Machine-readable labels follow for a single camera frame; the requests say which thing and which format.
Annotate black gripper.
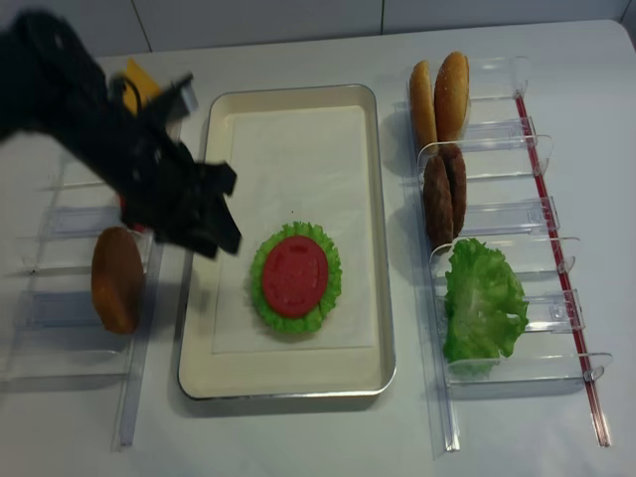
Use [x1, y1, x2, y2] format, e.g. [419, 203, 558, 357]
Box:
[101, 126, 241, 258]

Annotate red tomato slice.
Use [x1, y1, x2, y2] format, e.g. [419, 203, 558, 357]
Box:
[260, 236, 328, 319]

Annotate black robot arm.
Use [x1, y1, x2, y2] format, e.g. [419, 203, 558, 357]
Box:
[1, 10, 241, 258]

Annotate yellow cheese slices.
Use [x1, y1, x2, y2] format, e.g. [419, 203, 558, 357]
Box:
[123, 58, 161, 114]

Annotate green lettuce leaf on tray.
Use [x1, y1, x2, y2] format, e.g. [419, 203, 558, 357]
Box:
[249, 222, 343, 335]

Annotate front brown meat patty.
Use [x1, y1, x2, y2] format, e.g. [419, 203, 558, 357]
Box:
[423, 155, 453, 248]

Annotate brown meat patty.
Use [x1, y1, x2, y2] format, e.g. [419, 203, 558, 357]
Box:
[423, 155, 453, 248]
[440, 144, 467, 238]

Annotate rear brown meat patty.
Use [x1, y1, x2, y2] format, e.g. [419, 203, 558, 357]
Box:
[440, 144, 467, 238]

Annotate green lettuce leaf in rack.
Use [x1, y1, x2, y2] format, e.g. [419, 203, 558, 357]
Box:
[443, 238, 529, 363]

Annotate white paper liner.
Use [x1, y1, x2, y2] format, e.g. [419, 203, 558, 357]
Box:
[212, 106, 377, 353]

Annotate brown bun in left rack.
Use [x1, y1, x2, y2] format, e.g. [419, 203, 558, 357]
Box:
[90, 227, 145, 335]

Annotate cream metal tray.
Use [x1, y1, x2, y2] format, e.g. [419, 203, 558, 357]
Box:
[178, 84, 396, 399]

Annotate clear acrylic left rack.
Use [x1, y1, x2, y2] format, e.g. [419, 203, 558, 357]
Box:
[1, 142, 162, 449]

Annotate clear acrylic rack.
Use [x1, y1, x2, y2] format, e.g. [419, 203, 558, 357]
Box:
[402, 57, 613, 452]
[1, 142, 162, 449]

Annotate left bun half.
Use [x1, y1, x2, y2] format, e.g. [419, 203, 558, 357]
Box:
[408, 61, 437, 149]

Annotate right sesame bun half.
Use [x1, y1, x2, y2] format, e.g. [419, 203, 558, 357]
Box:
[434, 51, 469, 142]

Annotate clear acrylic right rack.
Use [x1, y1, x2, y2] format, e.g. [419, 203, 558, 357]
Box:
[402, 57, 613, 452]

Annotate red rod on right rack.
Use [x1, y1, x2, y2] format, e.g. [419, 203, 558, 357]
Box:
[514, 95, 614, 432]

